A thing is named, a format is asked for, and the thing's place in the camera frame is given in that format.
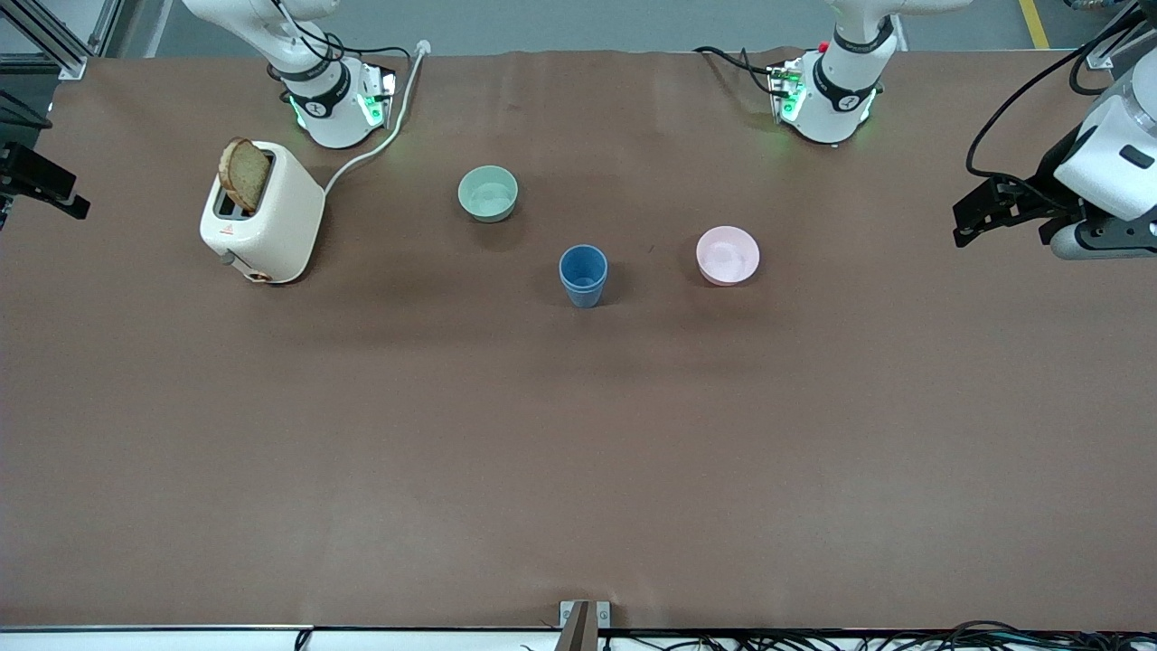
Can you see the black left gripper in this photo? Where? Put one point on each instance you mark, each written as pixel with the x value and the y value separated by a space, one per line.
pixel 1048 183

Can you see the blue plastic cup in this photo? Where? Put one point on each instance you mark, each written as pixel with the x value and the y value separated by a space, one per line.
pixel 583 298
pixel 583 265

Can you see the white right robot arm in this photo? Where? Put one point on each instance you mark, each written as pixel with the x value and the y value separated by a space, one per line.
pixel 334 122

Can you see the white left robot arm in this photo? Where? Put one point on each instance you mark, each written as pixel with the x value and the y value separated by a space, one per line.
pixel 836 113

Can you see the brown bread slice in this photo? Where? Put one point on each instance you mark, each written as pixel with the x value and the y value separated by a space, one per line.
pixel 246 176

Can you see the cream white toaster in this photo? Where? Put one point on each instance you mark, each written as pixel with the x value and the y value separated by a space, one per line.
pixel 289 217

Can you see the pink bowl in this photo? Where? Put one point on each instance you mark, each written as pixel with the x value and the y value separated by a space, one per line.
pixel 728 256

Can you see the green bowl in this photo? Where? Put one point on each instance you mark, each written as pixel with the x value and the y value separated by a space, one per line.
pixel 488 194

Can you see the brown table cover mat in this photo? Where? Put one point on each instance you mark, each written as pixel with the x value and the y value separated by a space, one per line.
pixel 578 452

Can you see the aluminium frame profile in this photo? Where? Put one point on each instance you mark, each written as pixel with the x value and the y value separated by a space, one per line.
pixel 1110 52
pixel 54 41

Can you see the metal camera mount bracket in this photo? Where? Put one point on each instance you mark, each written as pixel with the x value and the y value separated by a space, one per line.
pixel 578 624

